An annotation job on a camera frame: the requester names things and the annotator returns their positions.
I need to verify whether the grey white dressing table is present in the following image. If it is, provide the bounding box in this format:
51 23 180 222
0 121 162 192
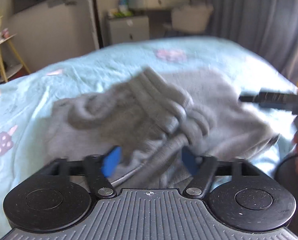
127 0 190 11

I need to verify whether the green item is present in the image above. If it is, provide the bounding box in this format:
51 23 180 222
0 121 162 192
108 9 134 18

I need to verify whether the white grey nightstand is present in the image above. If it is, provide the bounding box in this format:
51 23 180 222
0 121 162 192
106 15 149 47

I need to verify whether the side table with yellow legs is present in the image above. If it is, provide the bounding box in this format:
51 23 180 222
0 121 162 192
0 33 31 83

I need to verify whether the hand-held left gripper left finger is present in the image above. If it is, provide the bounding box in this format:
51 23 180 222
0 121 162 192
47 146 122 199

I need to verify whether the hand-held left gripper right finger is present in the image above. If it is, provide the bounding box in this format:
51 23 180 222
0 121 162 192
181 146 251 199

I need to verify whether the grey curtain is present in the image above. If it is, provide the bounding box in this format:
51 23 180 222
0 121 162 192
201 0 298 82

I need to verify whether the grey sweater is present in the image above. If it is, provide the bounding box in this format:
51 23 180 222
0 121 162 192
50 66 280 189

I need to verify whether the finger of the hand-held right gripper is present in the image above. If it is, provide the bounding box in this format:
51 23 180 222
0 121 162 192
239 88 298 111

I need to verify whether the light blue printed blanket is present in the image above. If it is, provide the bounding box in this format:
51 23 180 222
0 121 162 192
0 36 298 230

